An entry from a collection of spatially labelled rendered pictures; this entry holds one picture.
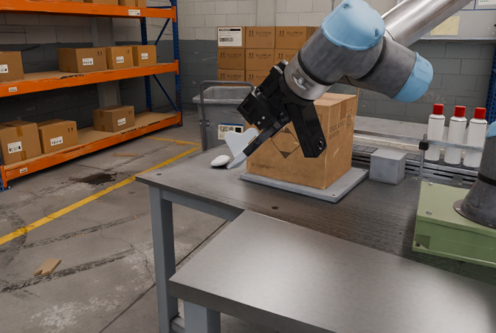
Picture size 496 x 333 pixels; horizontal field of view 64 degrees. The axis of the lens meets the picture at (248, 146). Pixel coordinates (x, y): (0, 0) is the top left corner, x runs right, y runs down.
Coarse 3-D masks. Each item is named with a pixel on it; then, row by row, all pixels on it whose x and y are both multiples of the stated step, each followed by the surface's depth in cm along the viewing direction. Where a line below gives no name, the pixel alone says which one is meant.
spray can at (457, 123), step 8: (456, 112) 135; (464, 112) 134; (456, 120) 134; (464, 120) 134; (456, 128) 135; (464, 128) 135; (448, 136) 138; (456, 136) 135; (448, 152) 138; (456, 152) 137; (448, 160) 139; (456, 160) 138
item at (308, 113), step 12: (288, 108) 66; (300, 108) 65; (312, 108) 68; (300, 120) 66; (312, 120) 68; (300, 132) 67; (312, 132) 68; (300, 144) 69; (312, 144) 68; (324, 144) 70; (312, 156) 69
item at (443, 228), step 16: (432, 192) 107; (448, 192) 108; (464, 192) 109; (432, 208) 96; (448, 208) 96; (416, 224) 92; (432, 224) 91; (448, 224) 89; (464, 224) 88; (480, 224) 88; (416, 240) 96; (432, 240) 91; (448, 240) 90; (464, 240) 88; (480, 240) 87; (448, 256) 91; (464, 256) 89; (480, 256) 88
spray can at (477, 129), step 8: (480, 112) 131; (472, 120) 132; (480, 120) 131; (472, 128) 132; (480, 128) 131; (472, 136) 133; (480, 136) 132; (472, 144) 133; (480, 144) 133; (472, 152) 134; (480, 152) 134; (464, 160) 137; (472, 160) 134
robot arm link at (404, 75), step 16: (384, 48) 56; (400, 48) 57; (384, 64) 56; (400, 64) 57; (416, 64) 58; (352, 80) 66; (368, 80) 58; (384, 80) 58; (400, 80) 58; (416, 80) 58; (400, 96) 60; (416, 96) 60
